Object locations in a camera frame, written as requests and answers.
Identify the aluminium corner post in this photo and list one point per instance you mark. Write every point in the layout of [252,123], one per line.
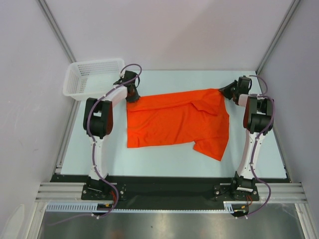
[46,11]
[292,9]

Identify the orange t shirt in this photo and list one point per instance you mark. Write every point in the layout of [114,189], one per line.
[198,116]

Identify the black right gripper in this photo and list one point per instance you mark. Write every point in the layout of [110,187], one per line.
[230,87]

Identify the left aluminium corner post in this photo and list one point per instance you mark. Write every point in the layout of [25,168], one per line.
[46,11]

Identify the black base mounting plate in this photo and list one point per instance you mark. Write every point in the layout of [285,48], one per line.
[158,193]

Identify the right aluminium corner post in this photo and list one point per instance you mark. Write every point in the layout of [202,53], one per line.
[292,9]

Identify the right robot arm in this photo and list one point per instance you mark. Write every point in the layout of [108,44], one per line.
[258,121]

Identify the white plastic mesh basket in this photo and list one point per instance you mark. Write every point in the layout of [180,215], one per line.
[91,79]

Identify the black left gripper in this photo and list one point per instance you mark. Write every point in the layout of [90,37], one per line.
[135,97]

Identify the aluminium extrusion rail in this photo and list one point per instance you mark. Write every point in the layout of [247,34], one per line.
[71,192]

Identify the slotted grey cable duct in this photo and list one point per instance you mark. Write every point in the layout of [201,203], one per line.
[101,208]

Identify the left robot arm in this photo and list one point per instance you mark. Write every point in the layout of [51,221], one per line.
[98,123]

